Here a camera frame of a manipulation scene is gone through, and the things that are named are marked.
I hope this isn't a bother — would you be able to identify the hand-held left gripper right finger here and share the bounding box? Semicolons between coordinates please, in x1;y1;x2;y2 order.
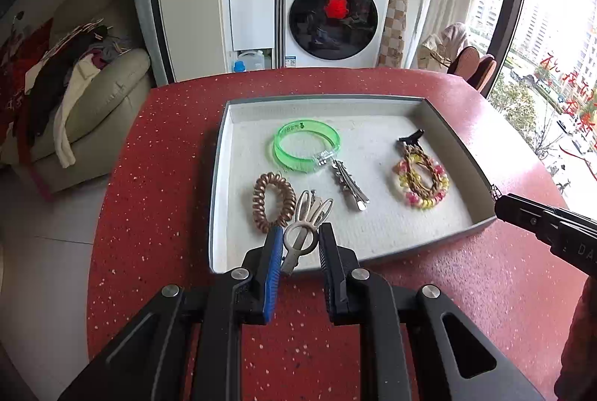
318;222;544;401

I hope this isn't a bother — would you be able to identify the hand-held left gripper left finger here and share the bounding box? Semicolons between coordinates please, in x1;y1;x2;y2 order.
58;225;285;401

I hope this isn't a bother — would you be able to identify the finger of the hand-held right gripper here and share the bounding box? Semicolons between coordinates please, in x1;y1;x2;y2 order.
508;193;597;228
494;195;563;250

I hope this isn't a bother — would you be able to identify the silver bunny hair clip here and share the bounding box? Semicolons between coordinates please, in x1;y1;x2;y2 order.
282;190;334;276

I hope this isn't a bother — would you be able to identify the brown spiral hair tie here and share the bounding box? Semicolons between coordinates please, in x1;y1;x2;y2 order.
253;172;297;230

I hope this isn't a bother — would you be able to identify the grey tray box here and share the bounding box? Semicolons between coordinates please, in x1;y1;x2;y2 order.
208;95;499;275

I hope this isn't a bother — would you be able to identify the silver star hair clip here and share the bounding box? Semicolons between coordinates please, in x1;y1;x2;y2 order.
330;161;371;211

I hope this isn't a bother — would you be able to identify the pink yellow beaded bracelet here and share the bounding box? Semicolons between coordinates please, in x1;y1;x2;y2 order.
391;156;450;210

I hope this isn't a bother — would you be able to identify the gold hair tie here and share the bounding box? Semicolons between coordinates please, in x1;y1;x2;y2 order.
400;146;444;193

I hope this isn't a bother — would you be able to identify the person's right forearm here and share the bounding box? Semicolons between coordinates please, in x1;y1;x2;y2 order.
555;282;597;401

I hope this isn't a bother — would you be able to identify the black hair claw clip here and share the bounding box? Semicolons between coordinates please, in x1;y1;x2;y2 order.
397;129;425;148

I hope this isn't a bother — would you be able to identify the brown slipper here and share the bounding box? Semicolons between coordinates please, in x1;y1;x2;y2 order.
448;46;481;80
466;55;497;94

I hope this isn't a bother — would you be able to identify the beige tote bag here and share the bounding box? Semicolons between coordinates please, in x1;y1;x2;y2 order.
417;22;472;72

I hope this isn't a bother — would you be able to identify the white detergent jug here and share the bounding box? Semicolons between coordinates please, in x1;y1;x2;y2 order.
232;49;266;72

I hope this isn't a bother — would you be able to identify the cream leather sofa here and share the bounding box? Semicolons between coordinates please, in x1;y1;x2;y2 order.
0;0;154;192

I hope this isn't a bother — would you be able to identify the white washing machine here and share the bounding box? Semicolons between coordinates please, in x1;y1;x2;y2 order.
280;0;395;68

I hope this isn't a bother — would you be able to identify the pile of clothes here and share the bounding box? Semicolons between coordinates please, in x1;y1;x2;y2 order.
0;21;136;168

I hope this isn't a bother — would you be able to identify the green translucent bracelet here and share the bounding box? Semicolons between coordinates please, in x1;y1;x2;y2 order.
273;119;341;173

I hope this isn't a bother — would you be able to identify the dark window frame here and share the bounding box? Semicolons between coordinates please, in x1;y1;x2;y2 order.
480;0;535;98

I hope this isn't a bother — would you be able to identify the red handled mop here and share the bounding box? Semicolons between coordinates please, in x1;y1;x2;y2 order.
254;0;286;70

